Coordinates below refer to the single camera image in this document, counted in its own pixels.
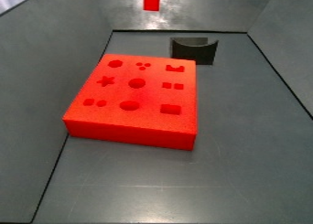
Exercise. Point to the red arch block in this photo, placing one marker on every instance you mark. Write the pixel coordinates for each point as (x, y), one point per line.
(151, 5)

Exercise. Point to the red shape-sorting board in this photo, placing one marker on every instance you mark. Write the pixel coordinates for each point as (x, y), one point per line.
(137, 100)

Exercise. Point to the black curved holder stand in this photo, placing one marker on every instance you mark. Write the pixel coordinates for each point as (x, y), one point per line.
(194, 48)

